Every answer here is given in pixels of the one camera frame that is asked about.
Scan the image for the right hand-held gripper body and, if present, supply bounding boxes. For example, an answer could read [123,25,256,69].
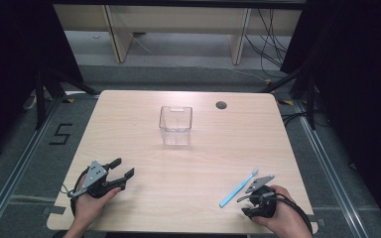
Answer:
[236,175,278,220]

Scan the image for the bundle of black cables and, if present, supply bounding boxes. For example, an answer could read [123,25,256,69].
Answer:
[243,8,293,79]

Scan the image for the dark curtain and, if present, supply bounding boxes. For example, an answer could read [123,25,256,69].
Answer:
[280,0,381,229]
[0,0,84,167]

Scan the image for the aluminium floor rail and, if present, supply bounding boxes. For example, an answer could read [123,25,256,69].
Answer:
[292,98,370,238]
[0,95,64,237]

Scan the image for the blue toothbrush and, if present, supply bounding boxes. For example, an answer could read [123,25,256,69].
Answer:
[218,168,260,209]

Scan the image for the person's left hand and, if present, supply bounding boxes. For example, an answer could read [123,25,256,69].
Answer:
[73,174,122,230]

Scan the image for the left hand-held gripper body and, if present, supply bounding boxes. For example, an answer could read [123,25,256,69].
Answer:
[71,160,127,199]

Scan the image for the beige wooden shelf unit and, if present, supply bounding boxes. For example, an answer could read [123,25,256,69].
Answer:
[53,3,304,65]

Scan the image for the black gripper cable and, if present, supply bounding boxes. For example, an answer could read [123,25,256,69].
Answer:
[61,167,92,217]
[274,192,315,236]

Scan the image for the black metal stand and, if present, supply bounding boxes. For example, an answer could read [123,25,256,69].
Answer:
[260,63,318,131]
[34,64,99,131]

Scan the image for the clear plastic container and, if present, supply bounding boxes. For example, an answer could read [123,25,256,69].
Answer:
[158,105,193,147]

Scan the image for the black tape floor mark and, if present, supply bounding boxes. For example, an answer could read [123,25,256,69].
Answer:
[49,123,73,146]

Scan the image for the person's right hand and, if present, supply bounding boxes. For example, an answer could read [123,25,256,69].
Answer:
[251,184,313,236]

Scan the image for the black floor cable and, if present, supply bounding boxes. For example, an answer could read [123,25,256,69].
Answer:
[280,110,325,128]

